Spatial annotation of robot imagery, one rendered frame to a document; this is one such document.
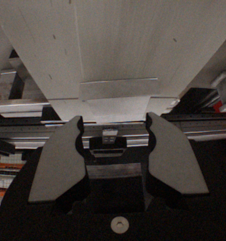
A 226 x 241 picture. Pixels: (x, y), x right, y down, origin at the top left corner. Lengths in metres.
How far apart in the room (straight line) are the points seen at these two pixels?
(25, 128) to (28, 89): 0.30
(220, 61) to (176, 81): 0.24
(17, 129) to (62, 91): 0.45
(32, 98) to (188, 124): 0.55
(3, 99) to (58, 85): 0.19
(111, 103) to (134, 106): 0.04
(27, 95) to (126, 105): 0.20
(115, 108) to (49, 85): 0.10
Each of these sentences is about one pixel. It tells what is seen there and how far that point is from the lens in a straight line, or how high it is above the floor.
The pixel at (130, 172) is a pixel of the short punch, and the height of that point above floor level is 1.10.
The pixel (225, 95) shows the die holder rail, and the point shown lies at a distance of 0.46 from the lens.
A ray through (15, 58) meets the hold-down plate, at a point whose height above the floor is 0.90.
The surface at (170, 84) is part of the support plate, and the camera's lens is 0.18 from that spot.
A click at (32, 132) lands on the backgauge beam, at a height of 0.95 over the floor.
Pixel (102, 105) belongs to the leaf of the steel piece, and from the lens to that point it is 0.21.
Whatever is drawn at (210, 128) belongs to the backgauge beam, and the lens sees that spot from 0.69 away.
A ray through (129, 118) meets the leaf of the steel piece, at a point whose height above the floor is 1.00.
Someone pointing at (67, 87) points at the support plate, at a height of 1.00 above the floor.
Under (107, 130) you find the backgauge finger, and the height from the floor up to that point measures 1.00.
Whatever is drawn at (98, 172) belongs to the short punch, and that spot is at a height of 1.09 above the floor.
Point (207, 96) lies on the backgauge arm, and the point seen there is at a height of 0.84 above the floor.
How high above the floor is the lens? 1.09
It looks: 21 degrees down
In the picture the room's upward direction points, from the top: 177 degrees clockwise
